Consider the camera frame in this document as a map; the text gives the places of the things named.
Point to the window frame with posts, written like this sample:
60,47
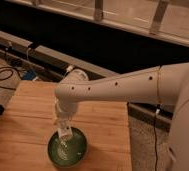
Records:
166,20

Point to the small white plastic bottle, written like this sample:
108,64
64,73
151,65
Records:
64,138

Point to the green ceramic bowl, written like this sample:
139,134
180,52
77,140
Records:
69,153

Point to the blue object on floor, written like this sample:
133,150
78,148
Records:
29,75

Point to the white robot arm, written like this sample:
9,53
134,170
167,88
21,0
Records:
163,85

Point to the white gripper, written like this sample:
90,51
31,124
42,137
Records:
62,115

